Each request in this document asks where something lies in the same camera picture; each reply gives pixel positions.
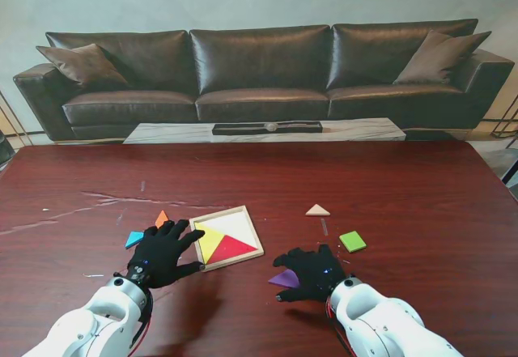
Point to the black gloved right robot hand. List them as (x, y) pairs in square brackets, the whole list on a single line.
[(311, 274)]

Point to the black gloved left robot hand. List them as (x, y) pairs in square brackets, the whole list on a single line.
[(166, 256)]

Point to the purple tangram triangle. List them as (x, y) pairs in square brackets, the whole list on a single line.
[(283, 279)]

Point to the large yellow tangram triangle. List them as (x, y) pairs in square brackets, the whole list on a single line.
[(210, 241)]

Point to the large red tangram triangle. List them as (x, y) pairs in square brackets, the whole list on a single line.
[(234, 248)]

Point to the square wooden puzzle tray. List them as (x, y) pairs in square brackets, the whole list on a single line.
[(239, 219)]

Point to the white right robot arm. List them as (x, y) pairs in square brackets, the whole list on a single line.
[(376, 320)]

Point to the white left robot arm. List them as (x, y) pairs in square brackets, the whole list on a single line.
[(93, 320)]

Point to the blue tangram triangle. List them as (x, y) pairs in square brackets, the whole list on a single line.
[(134, 239)]

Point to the orange tangram parallelogram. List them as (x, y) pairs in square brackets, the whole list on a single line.
[(162, 218)]

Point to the green tangram square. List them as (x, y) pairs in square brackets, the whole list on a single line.
[(353, 240)]

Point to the clear tape strip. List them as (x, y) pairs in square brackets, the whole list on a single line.
[(324, 227)]

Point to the small natural wood triangle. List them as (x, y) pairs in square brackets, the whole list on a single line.
[(317, 211)]

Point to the grey marble coffee table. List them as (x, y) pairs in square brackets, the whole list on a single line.
[(170, 132)]

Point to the long black decorative tray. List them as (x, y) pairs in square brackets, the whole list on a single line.
[(239, 128)]

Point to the small glass ball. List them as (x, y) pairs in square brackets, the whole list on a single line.
[(271, 126)]

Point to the black chair edge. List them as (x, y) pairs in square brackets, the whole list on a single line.
[(4, 150)]

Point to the brown throw pillow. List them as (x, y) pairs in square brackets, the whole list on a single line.
[(85, 65), (441, 59)]

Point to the dark brown leather sofa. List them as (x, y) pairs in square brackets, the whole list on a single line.
[(259, 69)]

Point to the thin metal side table frame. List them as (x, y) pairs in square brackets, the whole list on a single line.
[(503, 121), (16, 124)]

